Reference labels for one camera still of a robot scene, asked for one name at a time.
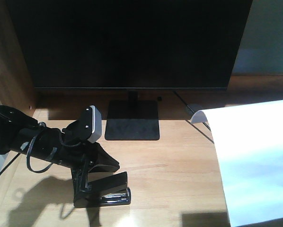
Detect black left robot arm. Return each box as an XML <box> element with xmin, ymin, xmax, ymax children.
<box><xmin>0</xmin><ymin>105</ymin><xmax>119</xmax><ymax>173</ymax></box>

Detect white paper sheets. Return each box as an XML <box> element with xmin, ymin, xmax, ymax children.
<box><xmin>191</xmin><ymin>100</ymin><xmax>283</xmax><ymax>227</ymax></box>

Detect black stapler with orange button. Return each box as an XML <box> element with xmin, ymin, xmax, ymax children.
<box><xmin>71</xmin><ymin>163</ymin><xmax>132</xmax><ymax>208</ymax></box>

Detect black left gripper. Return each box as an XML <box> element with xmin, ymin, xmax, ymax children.
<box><xmin>16</xmin><ymin>122</ymin><xmax>120</xmax><ymax>173</ymax></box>

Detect black computer monitor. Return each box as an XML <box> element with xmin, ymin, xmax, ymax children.
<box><xmin>6</xmin><ymin>0</ymin><xmax>252</xmax><ymax>140</ymax></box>

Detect black monitor cable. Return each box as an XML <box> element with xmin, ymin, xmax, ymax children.
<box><xmin>173</xmin><ymin>91</ymin><xmax>214</xmax><ymax>144</ymax></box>

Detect black camera cable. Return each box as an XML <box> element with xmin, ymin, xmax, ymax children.
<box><xmin>26</xmin><ymin>122</ymin><xmax>82</xmax><ymax>174</ymax></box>

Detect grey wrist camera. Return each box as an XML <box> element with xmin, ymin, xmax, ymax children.
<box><xmin>62</xmin><ymin>105</ymin><xmax>103</xmax><ymax>144</ymax></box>

